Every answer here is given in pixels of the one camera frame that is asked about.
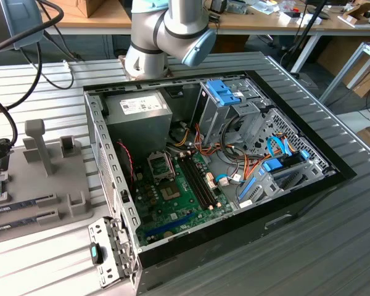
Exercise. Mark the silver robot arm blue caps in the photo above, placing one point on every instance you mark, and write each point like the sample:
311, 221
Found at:
172, 18

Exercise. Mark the CPU socket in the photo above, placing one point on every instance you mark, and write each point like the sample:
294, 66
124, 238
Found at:
169, 190

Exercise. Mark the dark RAM stick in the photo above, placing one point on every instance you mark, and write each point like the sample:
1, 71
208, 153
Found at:
18, 222
18, 205

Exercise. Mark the grey parts rack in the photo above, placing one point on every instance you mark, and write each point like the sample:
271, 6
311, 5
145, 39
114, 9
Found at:
61, 182

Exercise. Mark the black latch blue tab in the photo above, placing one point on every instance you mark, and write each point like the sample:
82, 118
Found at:
96, 256

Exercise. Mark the black case fan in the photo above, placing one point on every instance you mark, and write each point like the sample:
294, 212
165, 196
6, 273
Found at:
123, 166

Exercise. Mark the grey power supply unit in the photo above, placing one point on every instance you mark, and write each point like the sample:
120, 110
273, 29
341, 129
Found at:
135, 132

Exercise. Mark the blue expansion slot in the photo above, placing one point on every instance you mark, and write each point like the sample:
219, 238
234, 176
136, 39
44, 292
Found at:
169, 225

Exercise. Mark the green motherboard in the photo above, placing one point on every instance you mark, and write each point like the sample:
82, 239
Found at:
185, 212

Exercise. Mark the black RAM slot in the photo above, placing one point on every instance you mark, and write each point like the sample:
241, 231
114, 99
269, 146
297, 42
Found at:
203, 182
194, 182

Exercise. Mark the brown cardboard box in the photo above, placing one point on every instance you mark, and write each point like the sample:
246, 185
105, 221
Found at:
95, 7

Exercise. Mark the white board connector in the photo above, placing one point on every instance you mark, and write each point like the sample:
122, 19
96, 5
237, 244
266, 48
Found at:
210, 176
212, 184

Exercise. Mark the grey metal drive cage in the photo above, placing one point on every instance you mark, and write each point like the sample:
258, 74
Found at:
212, 120

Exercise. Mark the blue plastic bay lever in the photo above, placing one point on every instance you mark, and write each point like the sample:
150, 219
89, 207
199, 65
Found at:
247, 188

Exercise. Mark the grey metal disk bay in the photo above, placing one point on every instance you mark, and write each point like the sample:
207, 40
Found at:
265, 188

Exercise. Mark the black disk blue carrier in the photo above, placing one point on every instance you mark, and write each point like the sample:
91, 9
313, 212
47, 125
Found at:
272, 165

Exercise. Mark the black open PC case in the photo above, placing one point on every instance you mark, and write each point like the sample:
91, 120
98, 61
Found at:
308, 134

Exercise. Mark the black stand pole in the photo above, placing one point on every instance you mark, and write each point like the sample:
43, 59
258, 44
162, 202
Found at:
308, 25

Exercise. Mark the white small boxes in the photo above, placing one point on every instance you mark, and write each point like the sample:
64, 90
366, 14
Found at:
311, 21

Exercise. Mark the wooden desk white legs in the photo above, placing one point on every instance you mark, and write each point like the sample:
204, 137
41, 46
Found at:
327, 26

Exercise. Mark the flat brown cardboard sheets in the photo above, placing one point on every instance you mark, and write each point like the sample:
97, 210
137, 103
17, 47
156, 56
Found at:
368, 83

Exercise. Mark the small open cardboard box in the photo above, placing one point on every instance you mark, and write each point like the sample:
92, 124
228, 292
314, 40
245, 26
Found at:
357, 10

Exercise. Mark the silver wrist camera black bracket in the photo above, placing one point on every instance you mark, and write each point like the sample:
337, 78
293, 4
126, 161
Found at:
0, 160

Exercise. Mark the grey metal slot bracket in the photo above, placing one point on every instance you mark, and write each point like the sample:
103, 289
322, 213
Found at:
106, 234

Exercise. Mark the aluminium profile frame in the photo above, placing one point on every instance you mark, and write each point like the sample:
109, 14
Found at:
342, 70

